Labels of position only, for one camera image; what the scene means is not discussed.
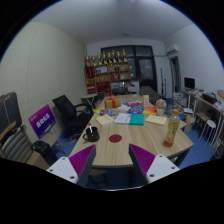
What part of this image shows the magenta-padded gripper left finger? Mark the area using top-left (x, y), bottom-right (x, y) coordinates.
top-left (45, 143), bottom-right (98, 188)

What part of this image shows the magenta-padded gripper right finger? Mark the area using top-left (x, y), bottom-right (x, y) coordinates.
top-left (128, 143), bottom-right (181, 187)

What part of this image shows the orange drink bottle yellow label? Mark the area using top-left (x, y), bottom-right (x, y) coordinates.
top-left (163, 109), bottom-right (181, 148)

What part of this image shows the black bag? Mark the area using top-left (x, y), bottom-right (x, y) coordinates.
top-left (31, 140), bottom-right (59, 167)

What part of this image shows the black mug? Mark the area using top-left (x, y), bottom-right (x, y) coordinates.
top-left (82, 126), bottom-right (100, 143)

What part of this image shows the pale yellow envelope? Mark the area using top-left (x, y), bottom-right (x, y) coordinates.
top-left (144, 114), bottom-right (168, 126)

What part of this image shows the flat round red coaster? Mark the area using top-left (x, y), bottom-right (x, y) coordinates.
top-left (108, 133), bottom-right (123, 144)

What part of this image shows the black office chair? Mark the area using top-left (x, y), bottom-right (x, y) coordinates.
top-left (52, 94), bottom-right (95, 139)

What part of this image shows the purple sign board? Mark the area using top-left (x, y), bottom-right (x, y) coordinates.
top-left (27, 103), bottom-right (57, 140)

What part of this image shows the orange book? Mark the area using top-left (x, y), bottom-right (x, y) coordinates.
top-left (142, 105), bottom-right (158, 116)

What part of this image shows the white booklet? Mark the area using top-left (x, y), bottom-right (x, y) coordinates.
top-left (114, 112), bottom-right (133, 125)

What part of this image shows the paper cup with pink top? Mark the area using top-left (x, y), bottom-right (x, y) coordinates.
top-left (155, 98), bottom-right (167, 117)

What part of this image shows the pale yellow notepad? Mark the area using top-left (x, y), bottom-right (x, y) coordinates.
top-left (95, 114), bottom-right (115, 127)

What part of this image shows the blue printed book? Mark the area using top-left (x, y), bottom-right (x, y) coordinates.
top-left (126, 105), bottom-right (145, 115)

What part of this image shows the striped cushioned chair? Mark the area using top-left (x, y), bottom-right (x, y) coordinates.
top-left (0, 91), bottom-right (34, 164)

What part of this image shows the brown standing card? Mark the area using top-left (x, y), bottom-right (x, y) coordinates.
top-left (141, 94), bottom-right (151, 108)

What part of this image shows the pink packet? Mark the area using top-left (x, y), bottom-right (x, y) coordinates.
top-left (126, 100), bottom-right (143, 107)

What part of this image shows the wooden low stool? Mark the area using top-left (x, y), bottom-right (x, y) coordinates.
top-left (194, 112), bottom-right (211, 125)

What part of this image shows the white round stool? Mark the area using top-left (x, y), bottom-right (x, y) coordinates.
top-left (203, 119), bottom-right (218, 141)

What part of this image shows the pile of books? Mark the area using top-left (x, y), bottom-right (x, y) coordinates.
top-left (172, 94), bottom-right (188, 108)

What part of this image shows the blue patterned book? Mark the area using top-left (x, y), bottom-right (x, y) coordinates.
top-left (99, 108), bottom-right (121, 117)

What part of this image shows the small white round table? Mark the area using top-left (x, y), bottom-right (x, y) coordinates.
top-left (80, 93), bottom-right (99, 108)

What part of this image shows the yellow gift box red ribbon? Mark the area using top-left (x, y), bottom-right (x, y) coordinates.
top-left (104, 94), bottom-right (123, 110)

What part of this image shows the long wooden side desk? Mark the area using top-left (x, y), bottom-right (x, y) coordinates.
top-left (181, 89), bottom-right (224, 154)

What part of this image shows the black computer monitor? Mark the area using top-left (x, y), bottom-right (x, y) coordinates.
top-left (183, 77), bottom-right (196, 90)

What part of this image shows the wooden shelf unit with trophies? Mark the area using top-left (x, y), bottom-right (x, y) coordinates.
top-left (83, 48), bottom-right (133, 95)

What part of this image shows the black framed glass door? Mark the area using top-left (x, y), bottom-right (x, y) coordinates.
top-left (100, 45), bottom-right (158, 93)

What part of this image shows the white wall air conditioner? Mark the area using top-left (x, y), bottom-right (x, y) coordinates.
top-left (164, 43), bottom-right (180, 56)

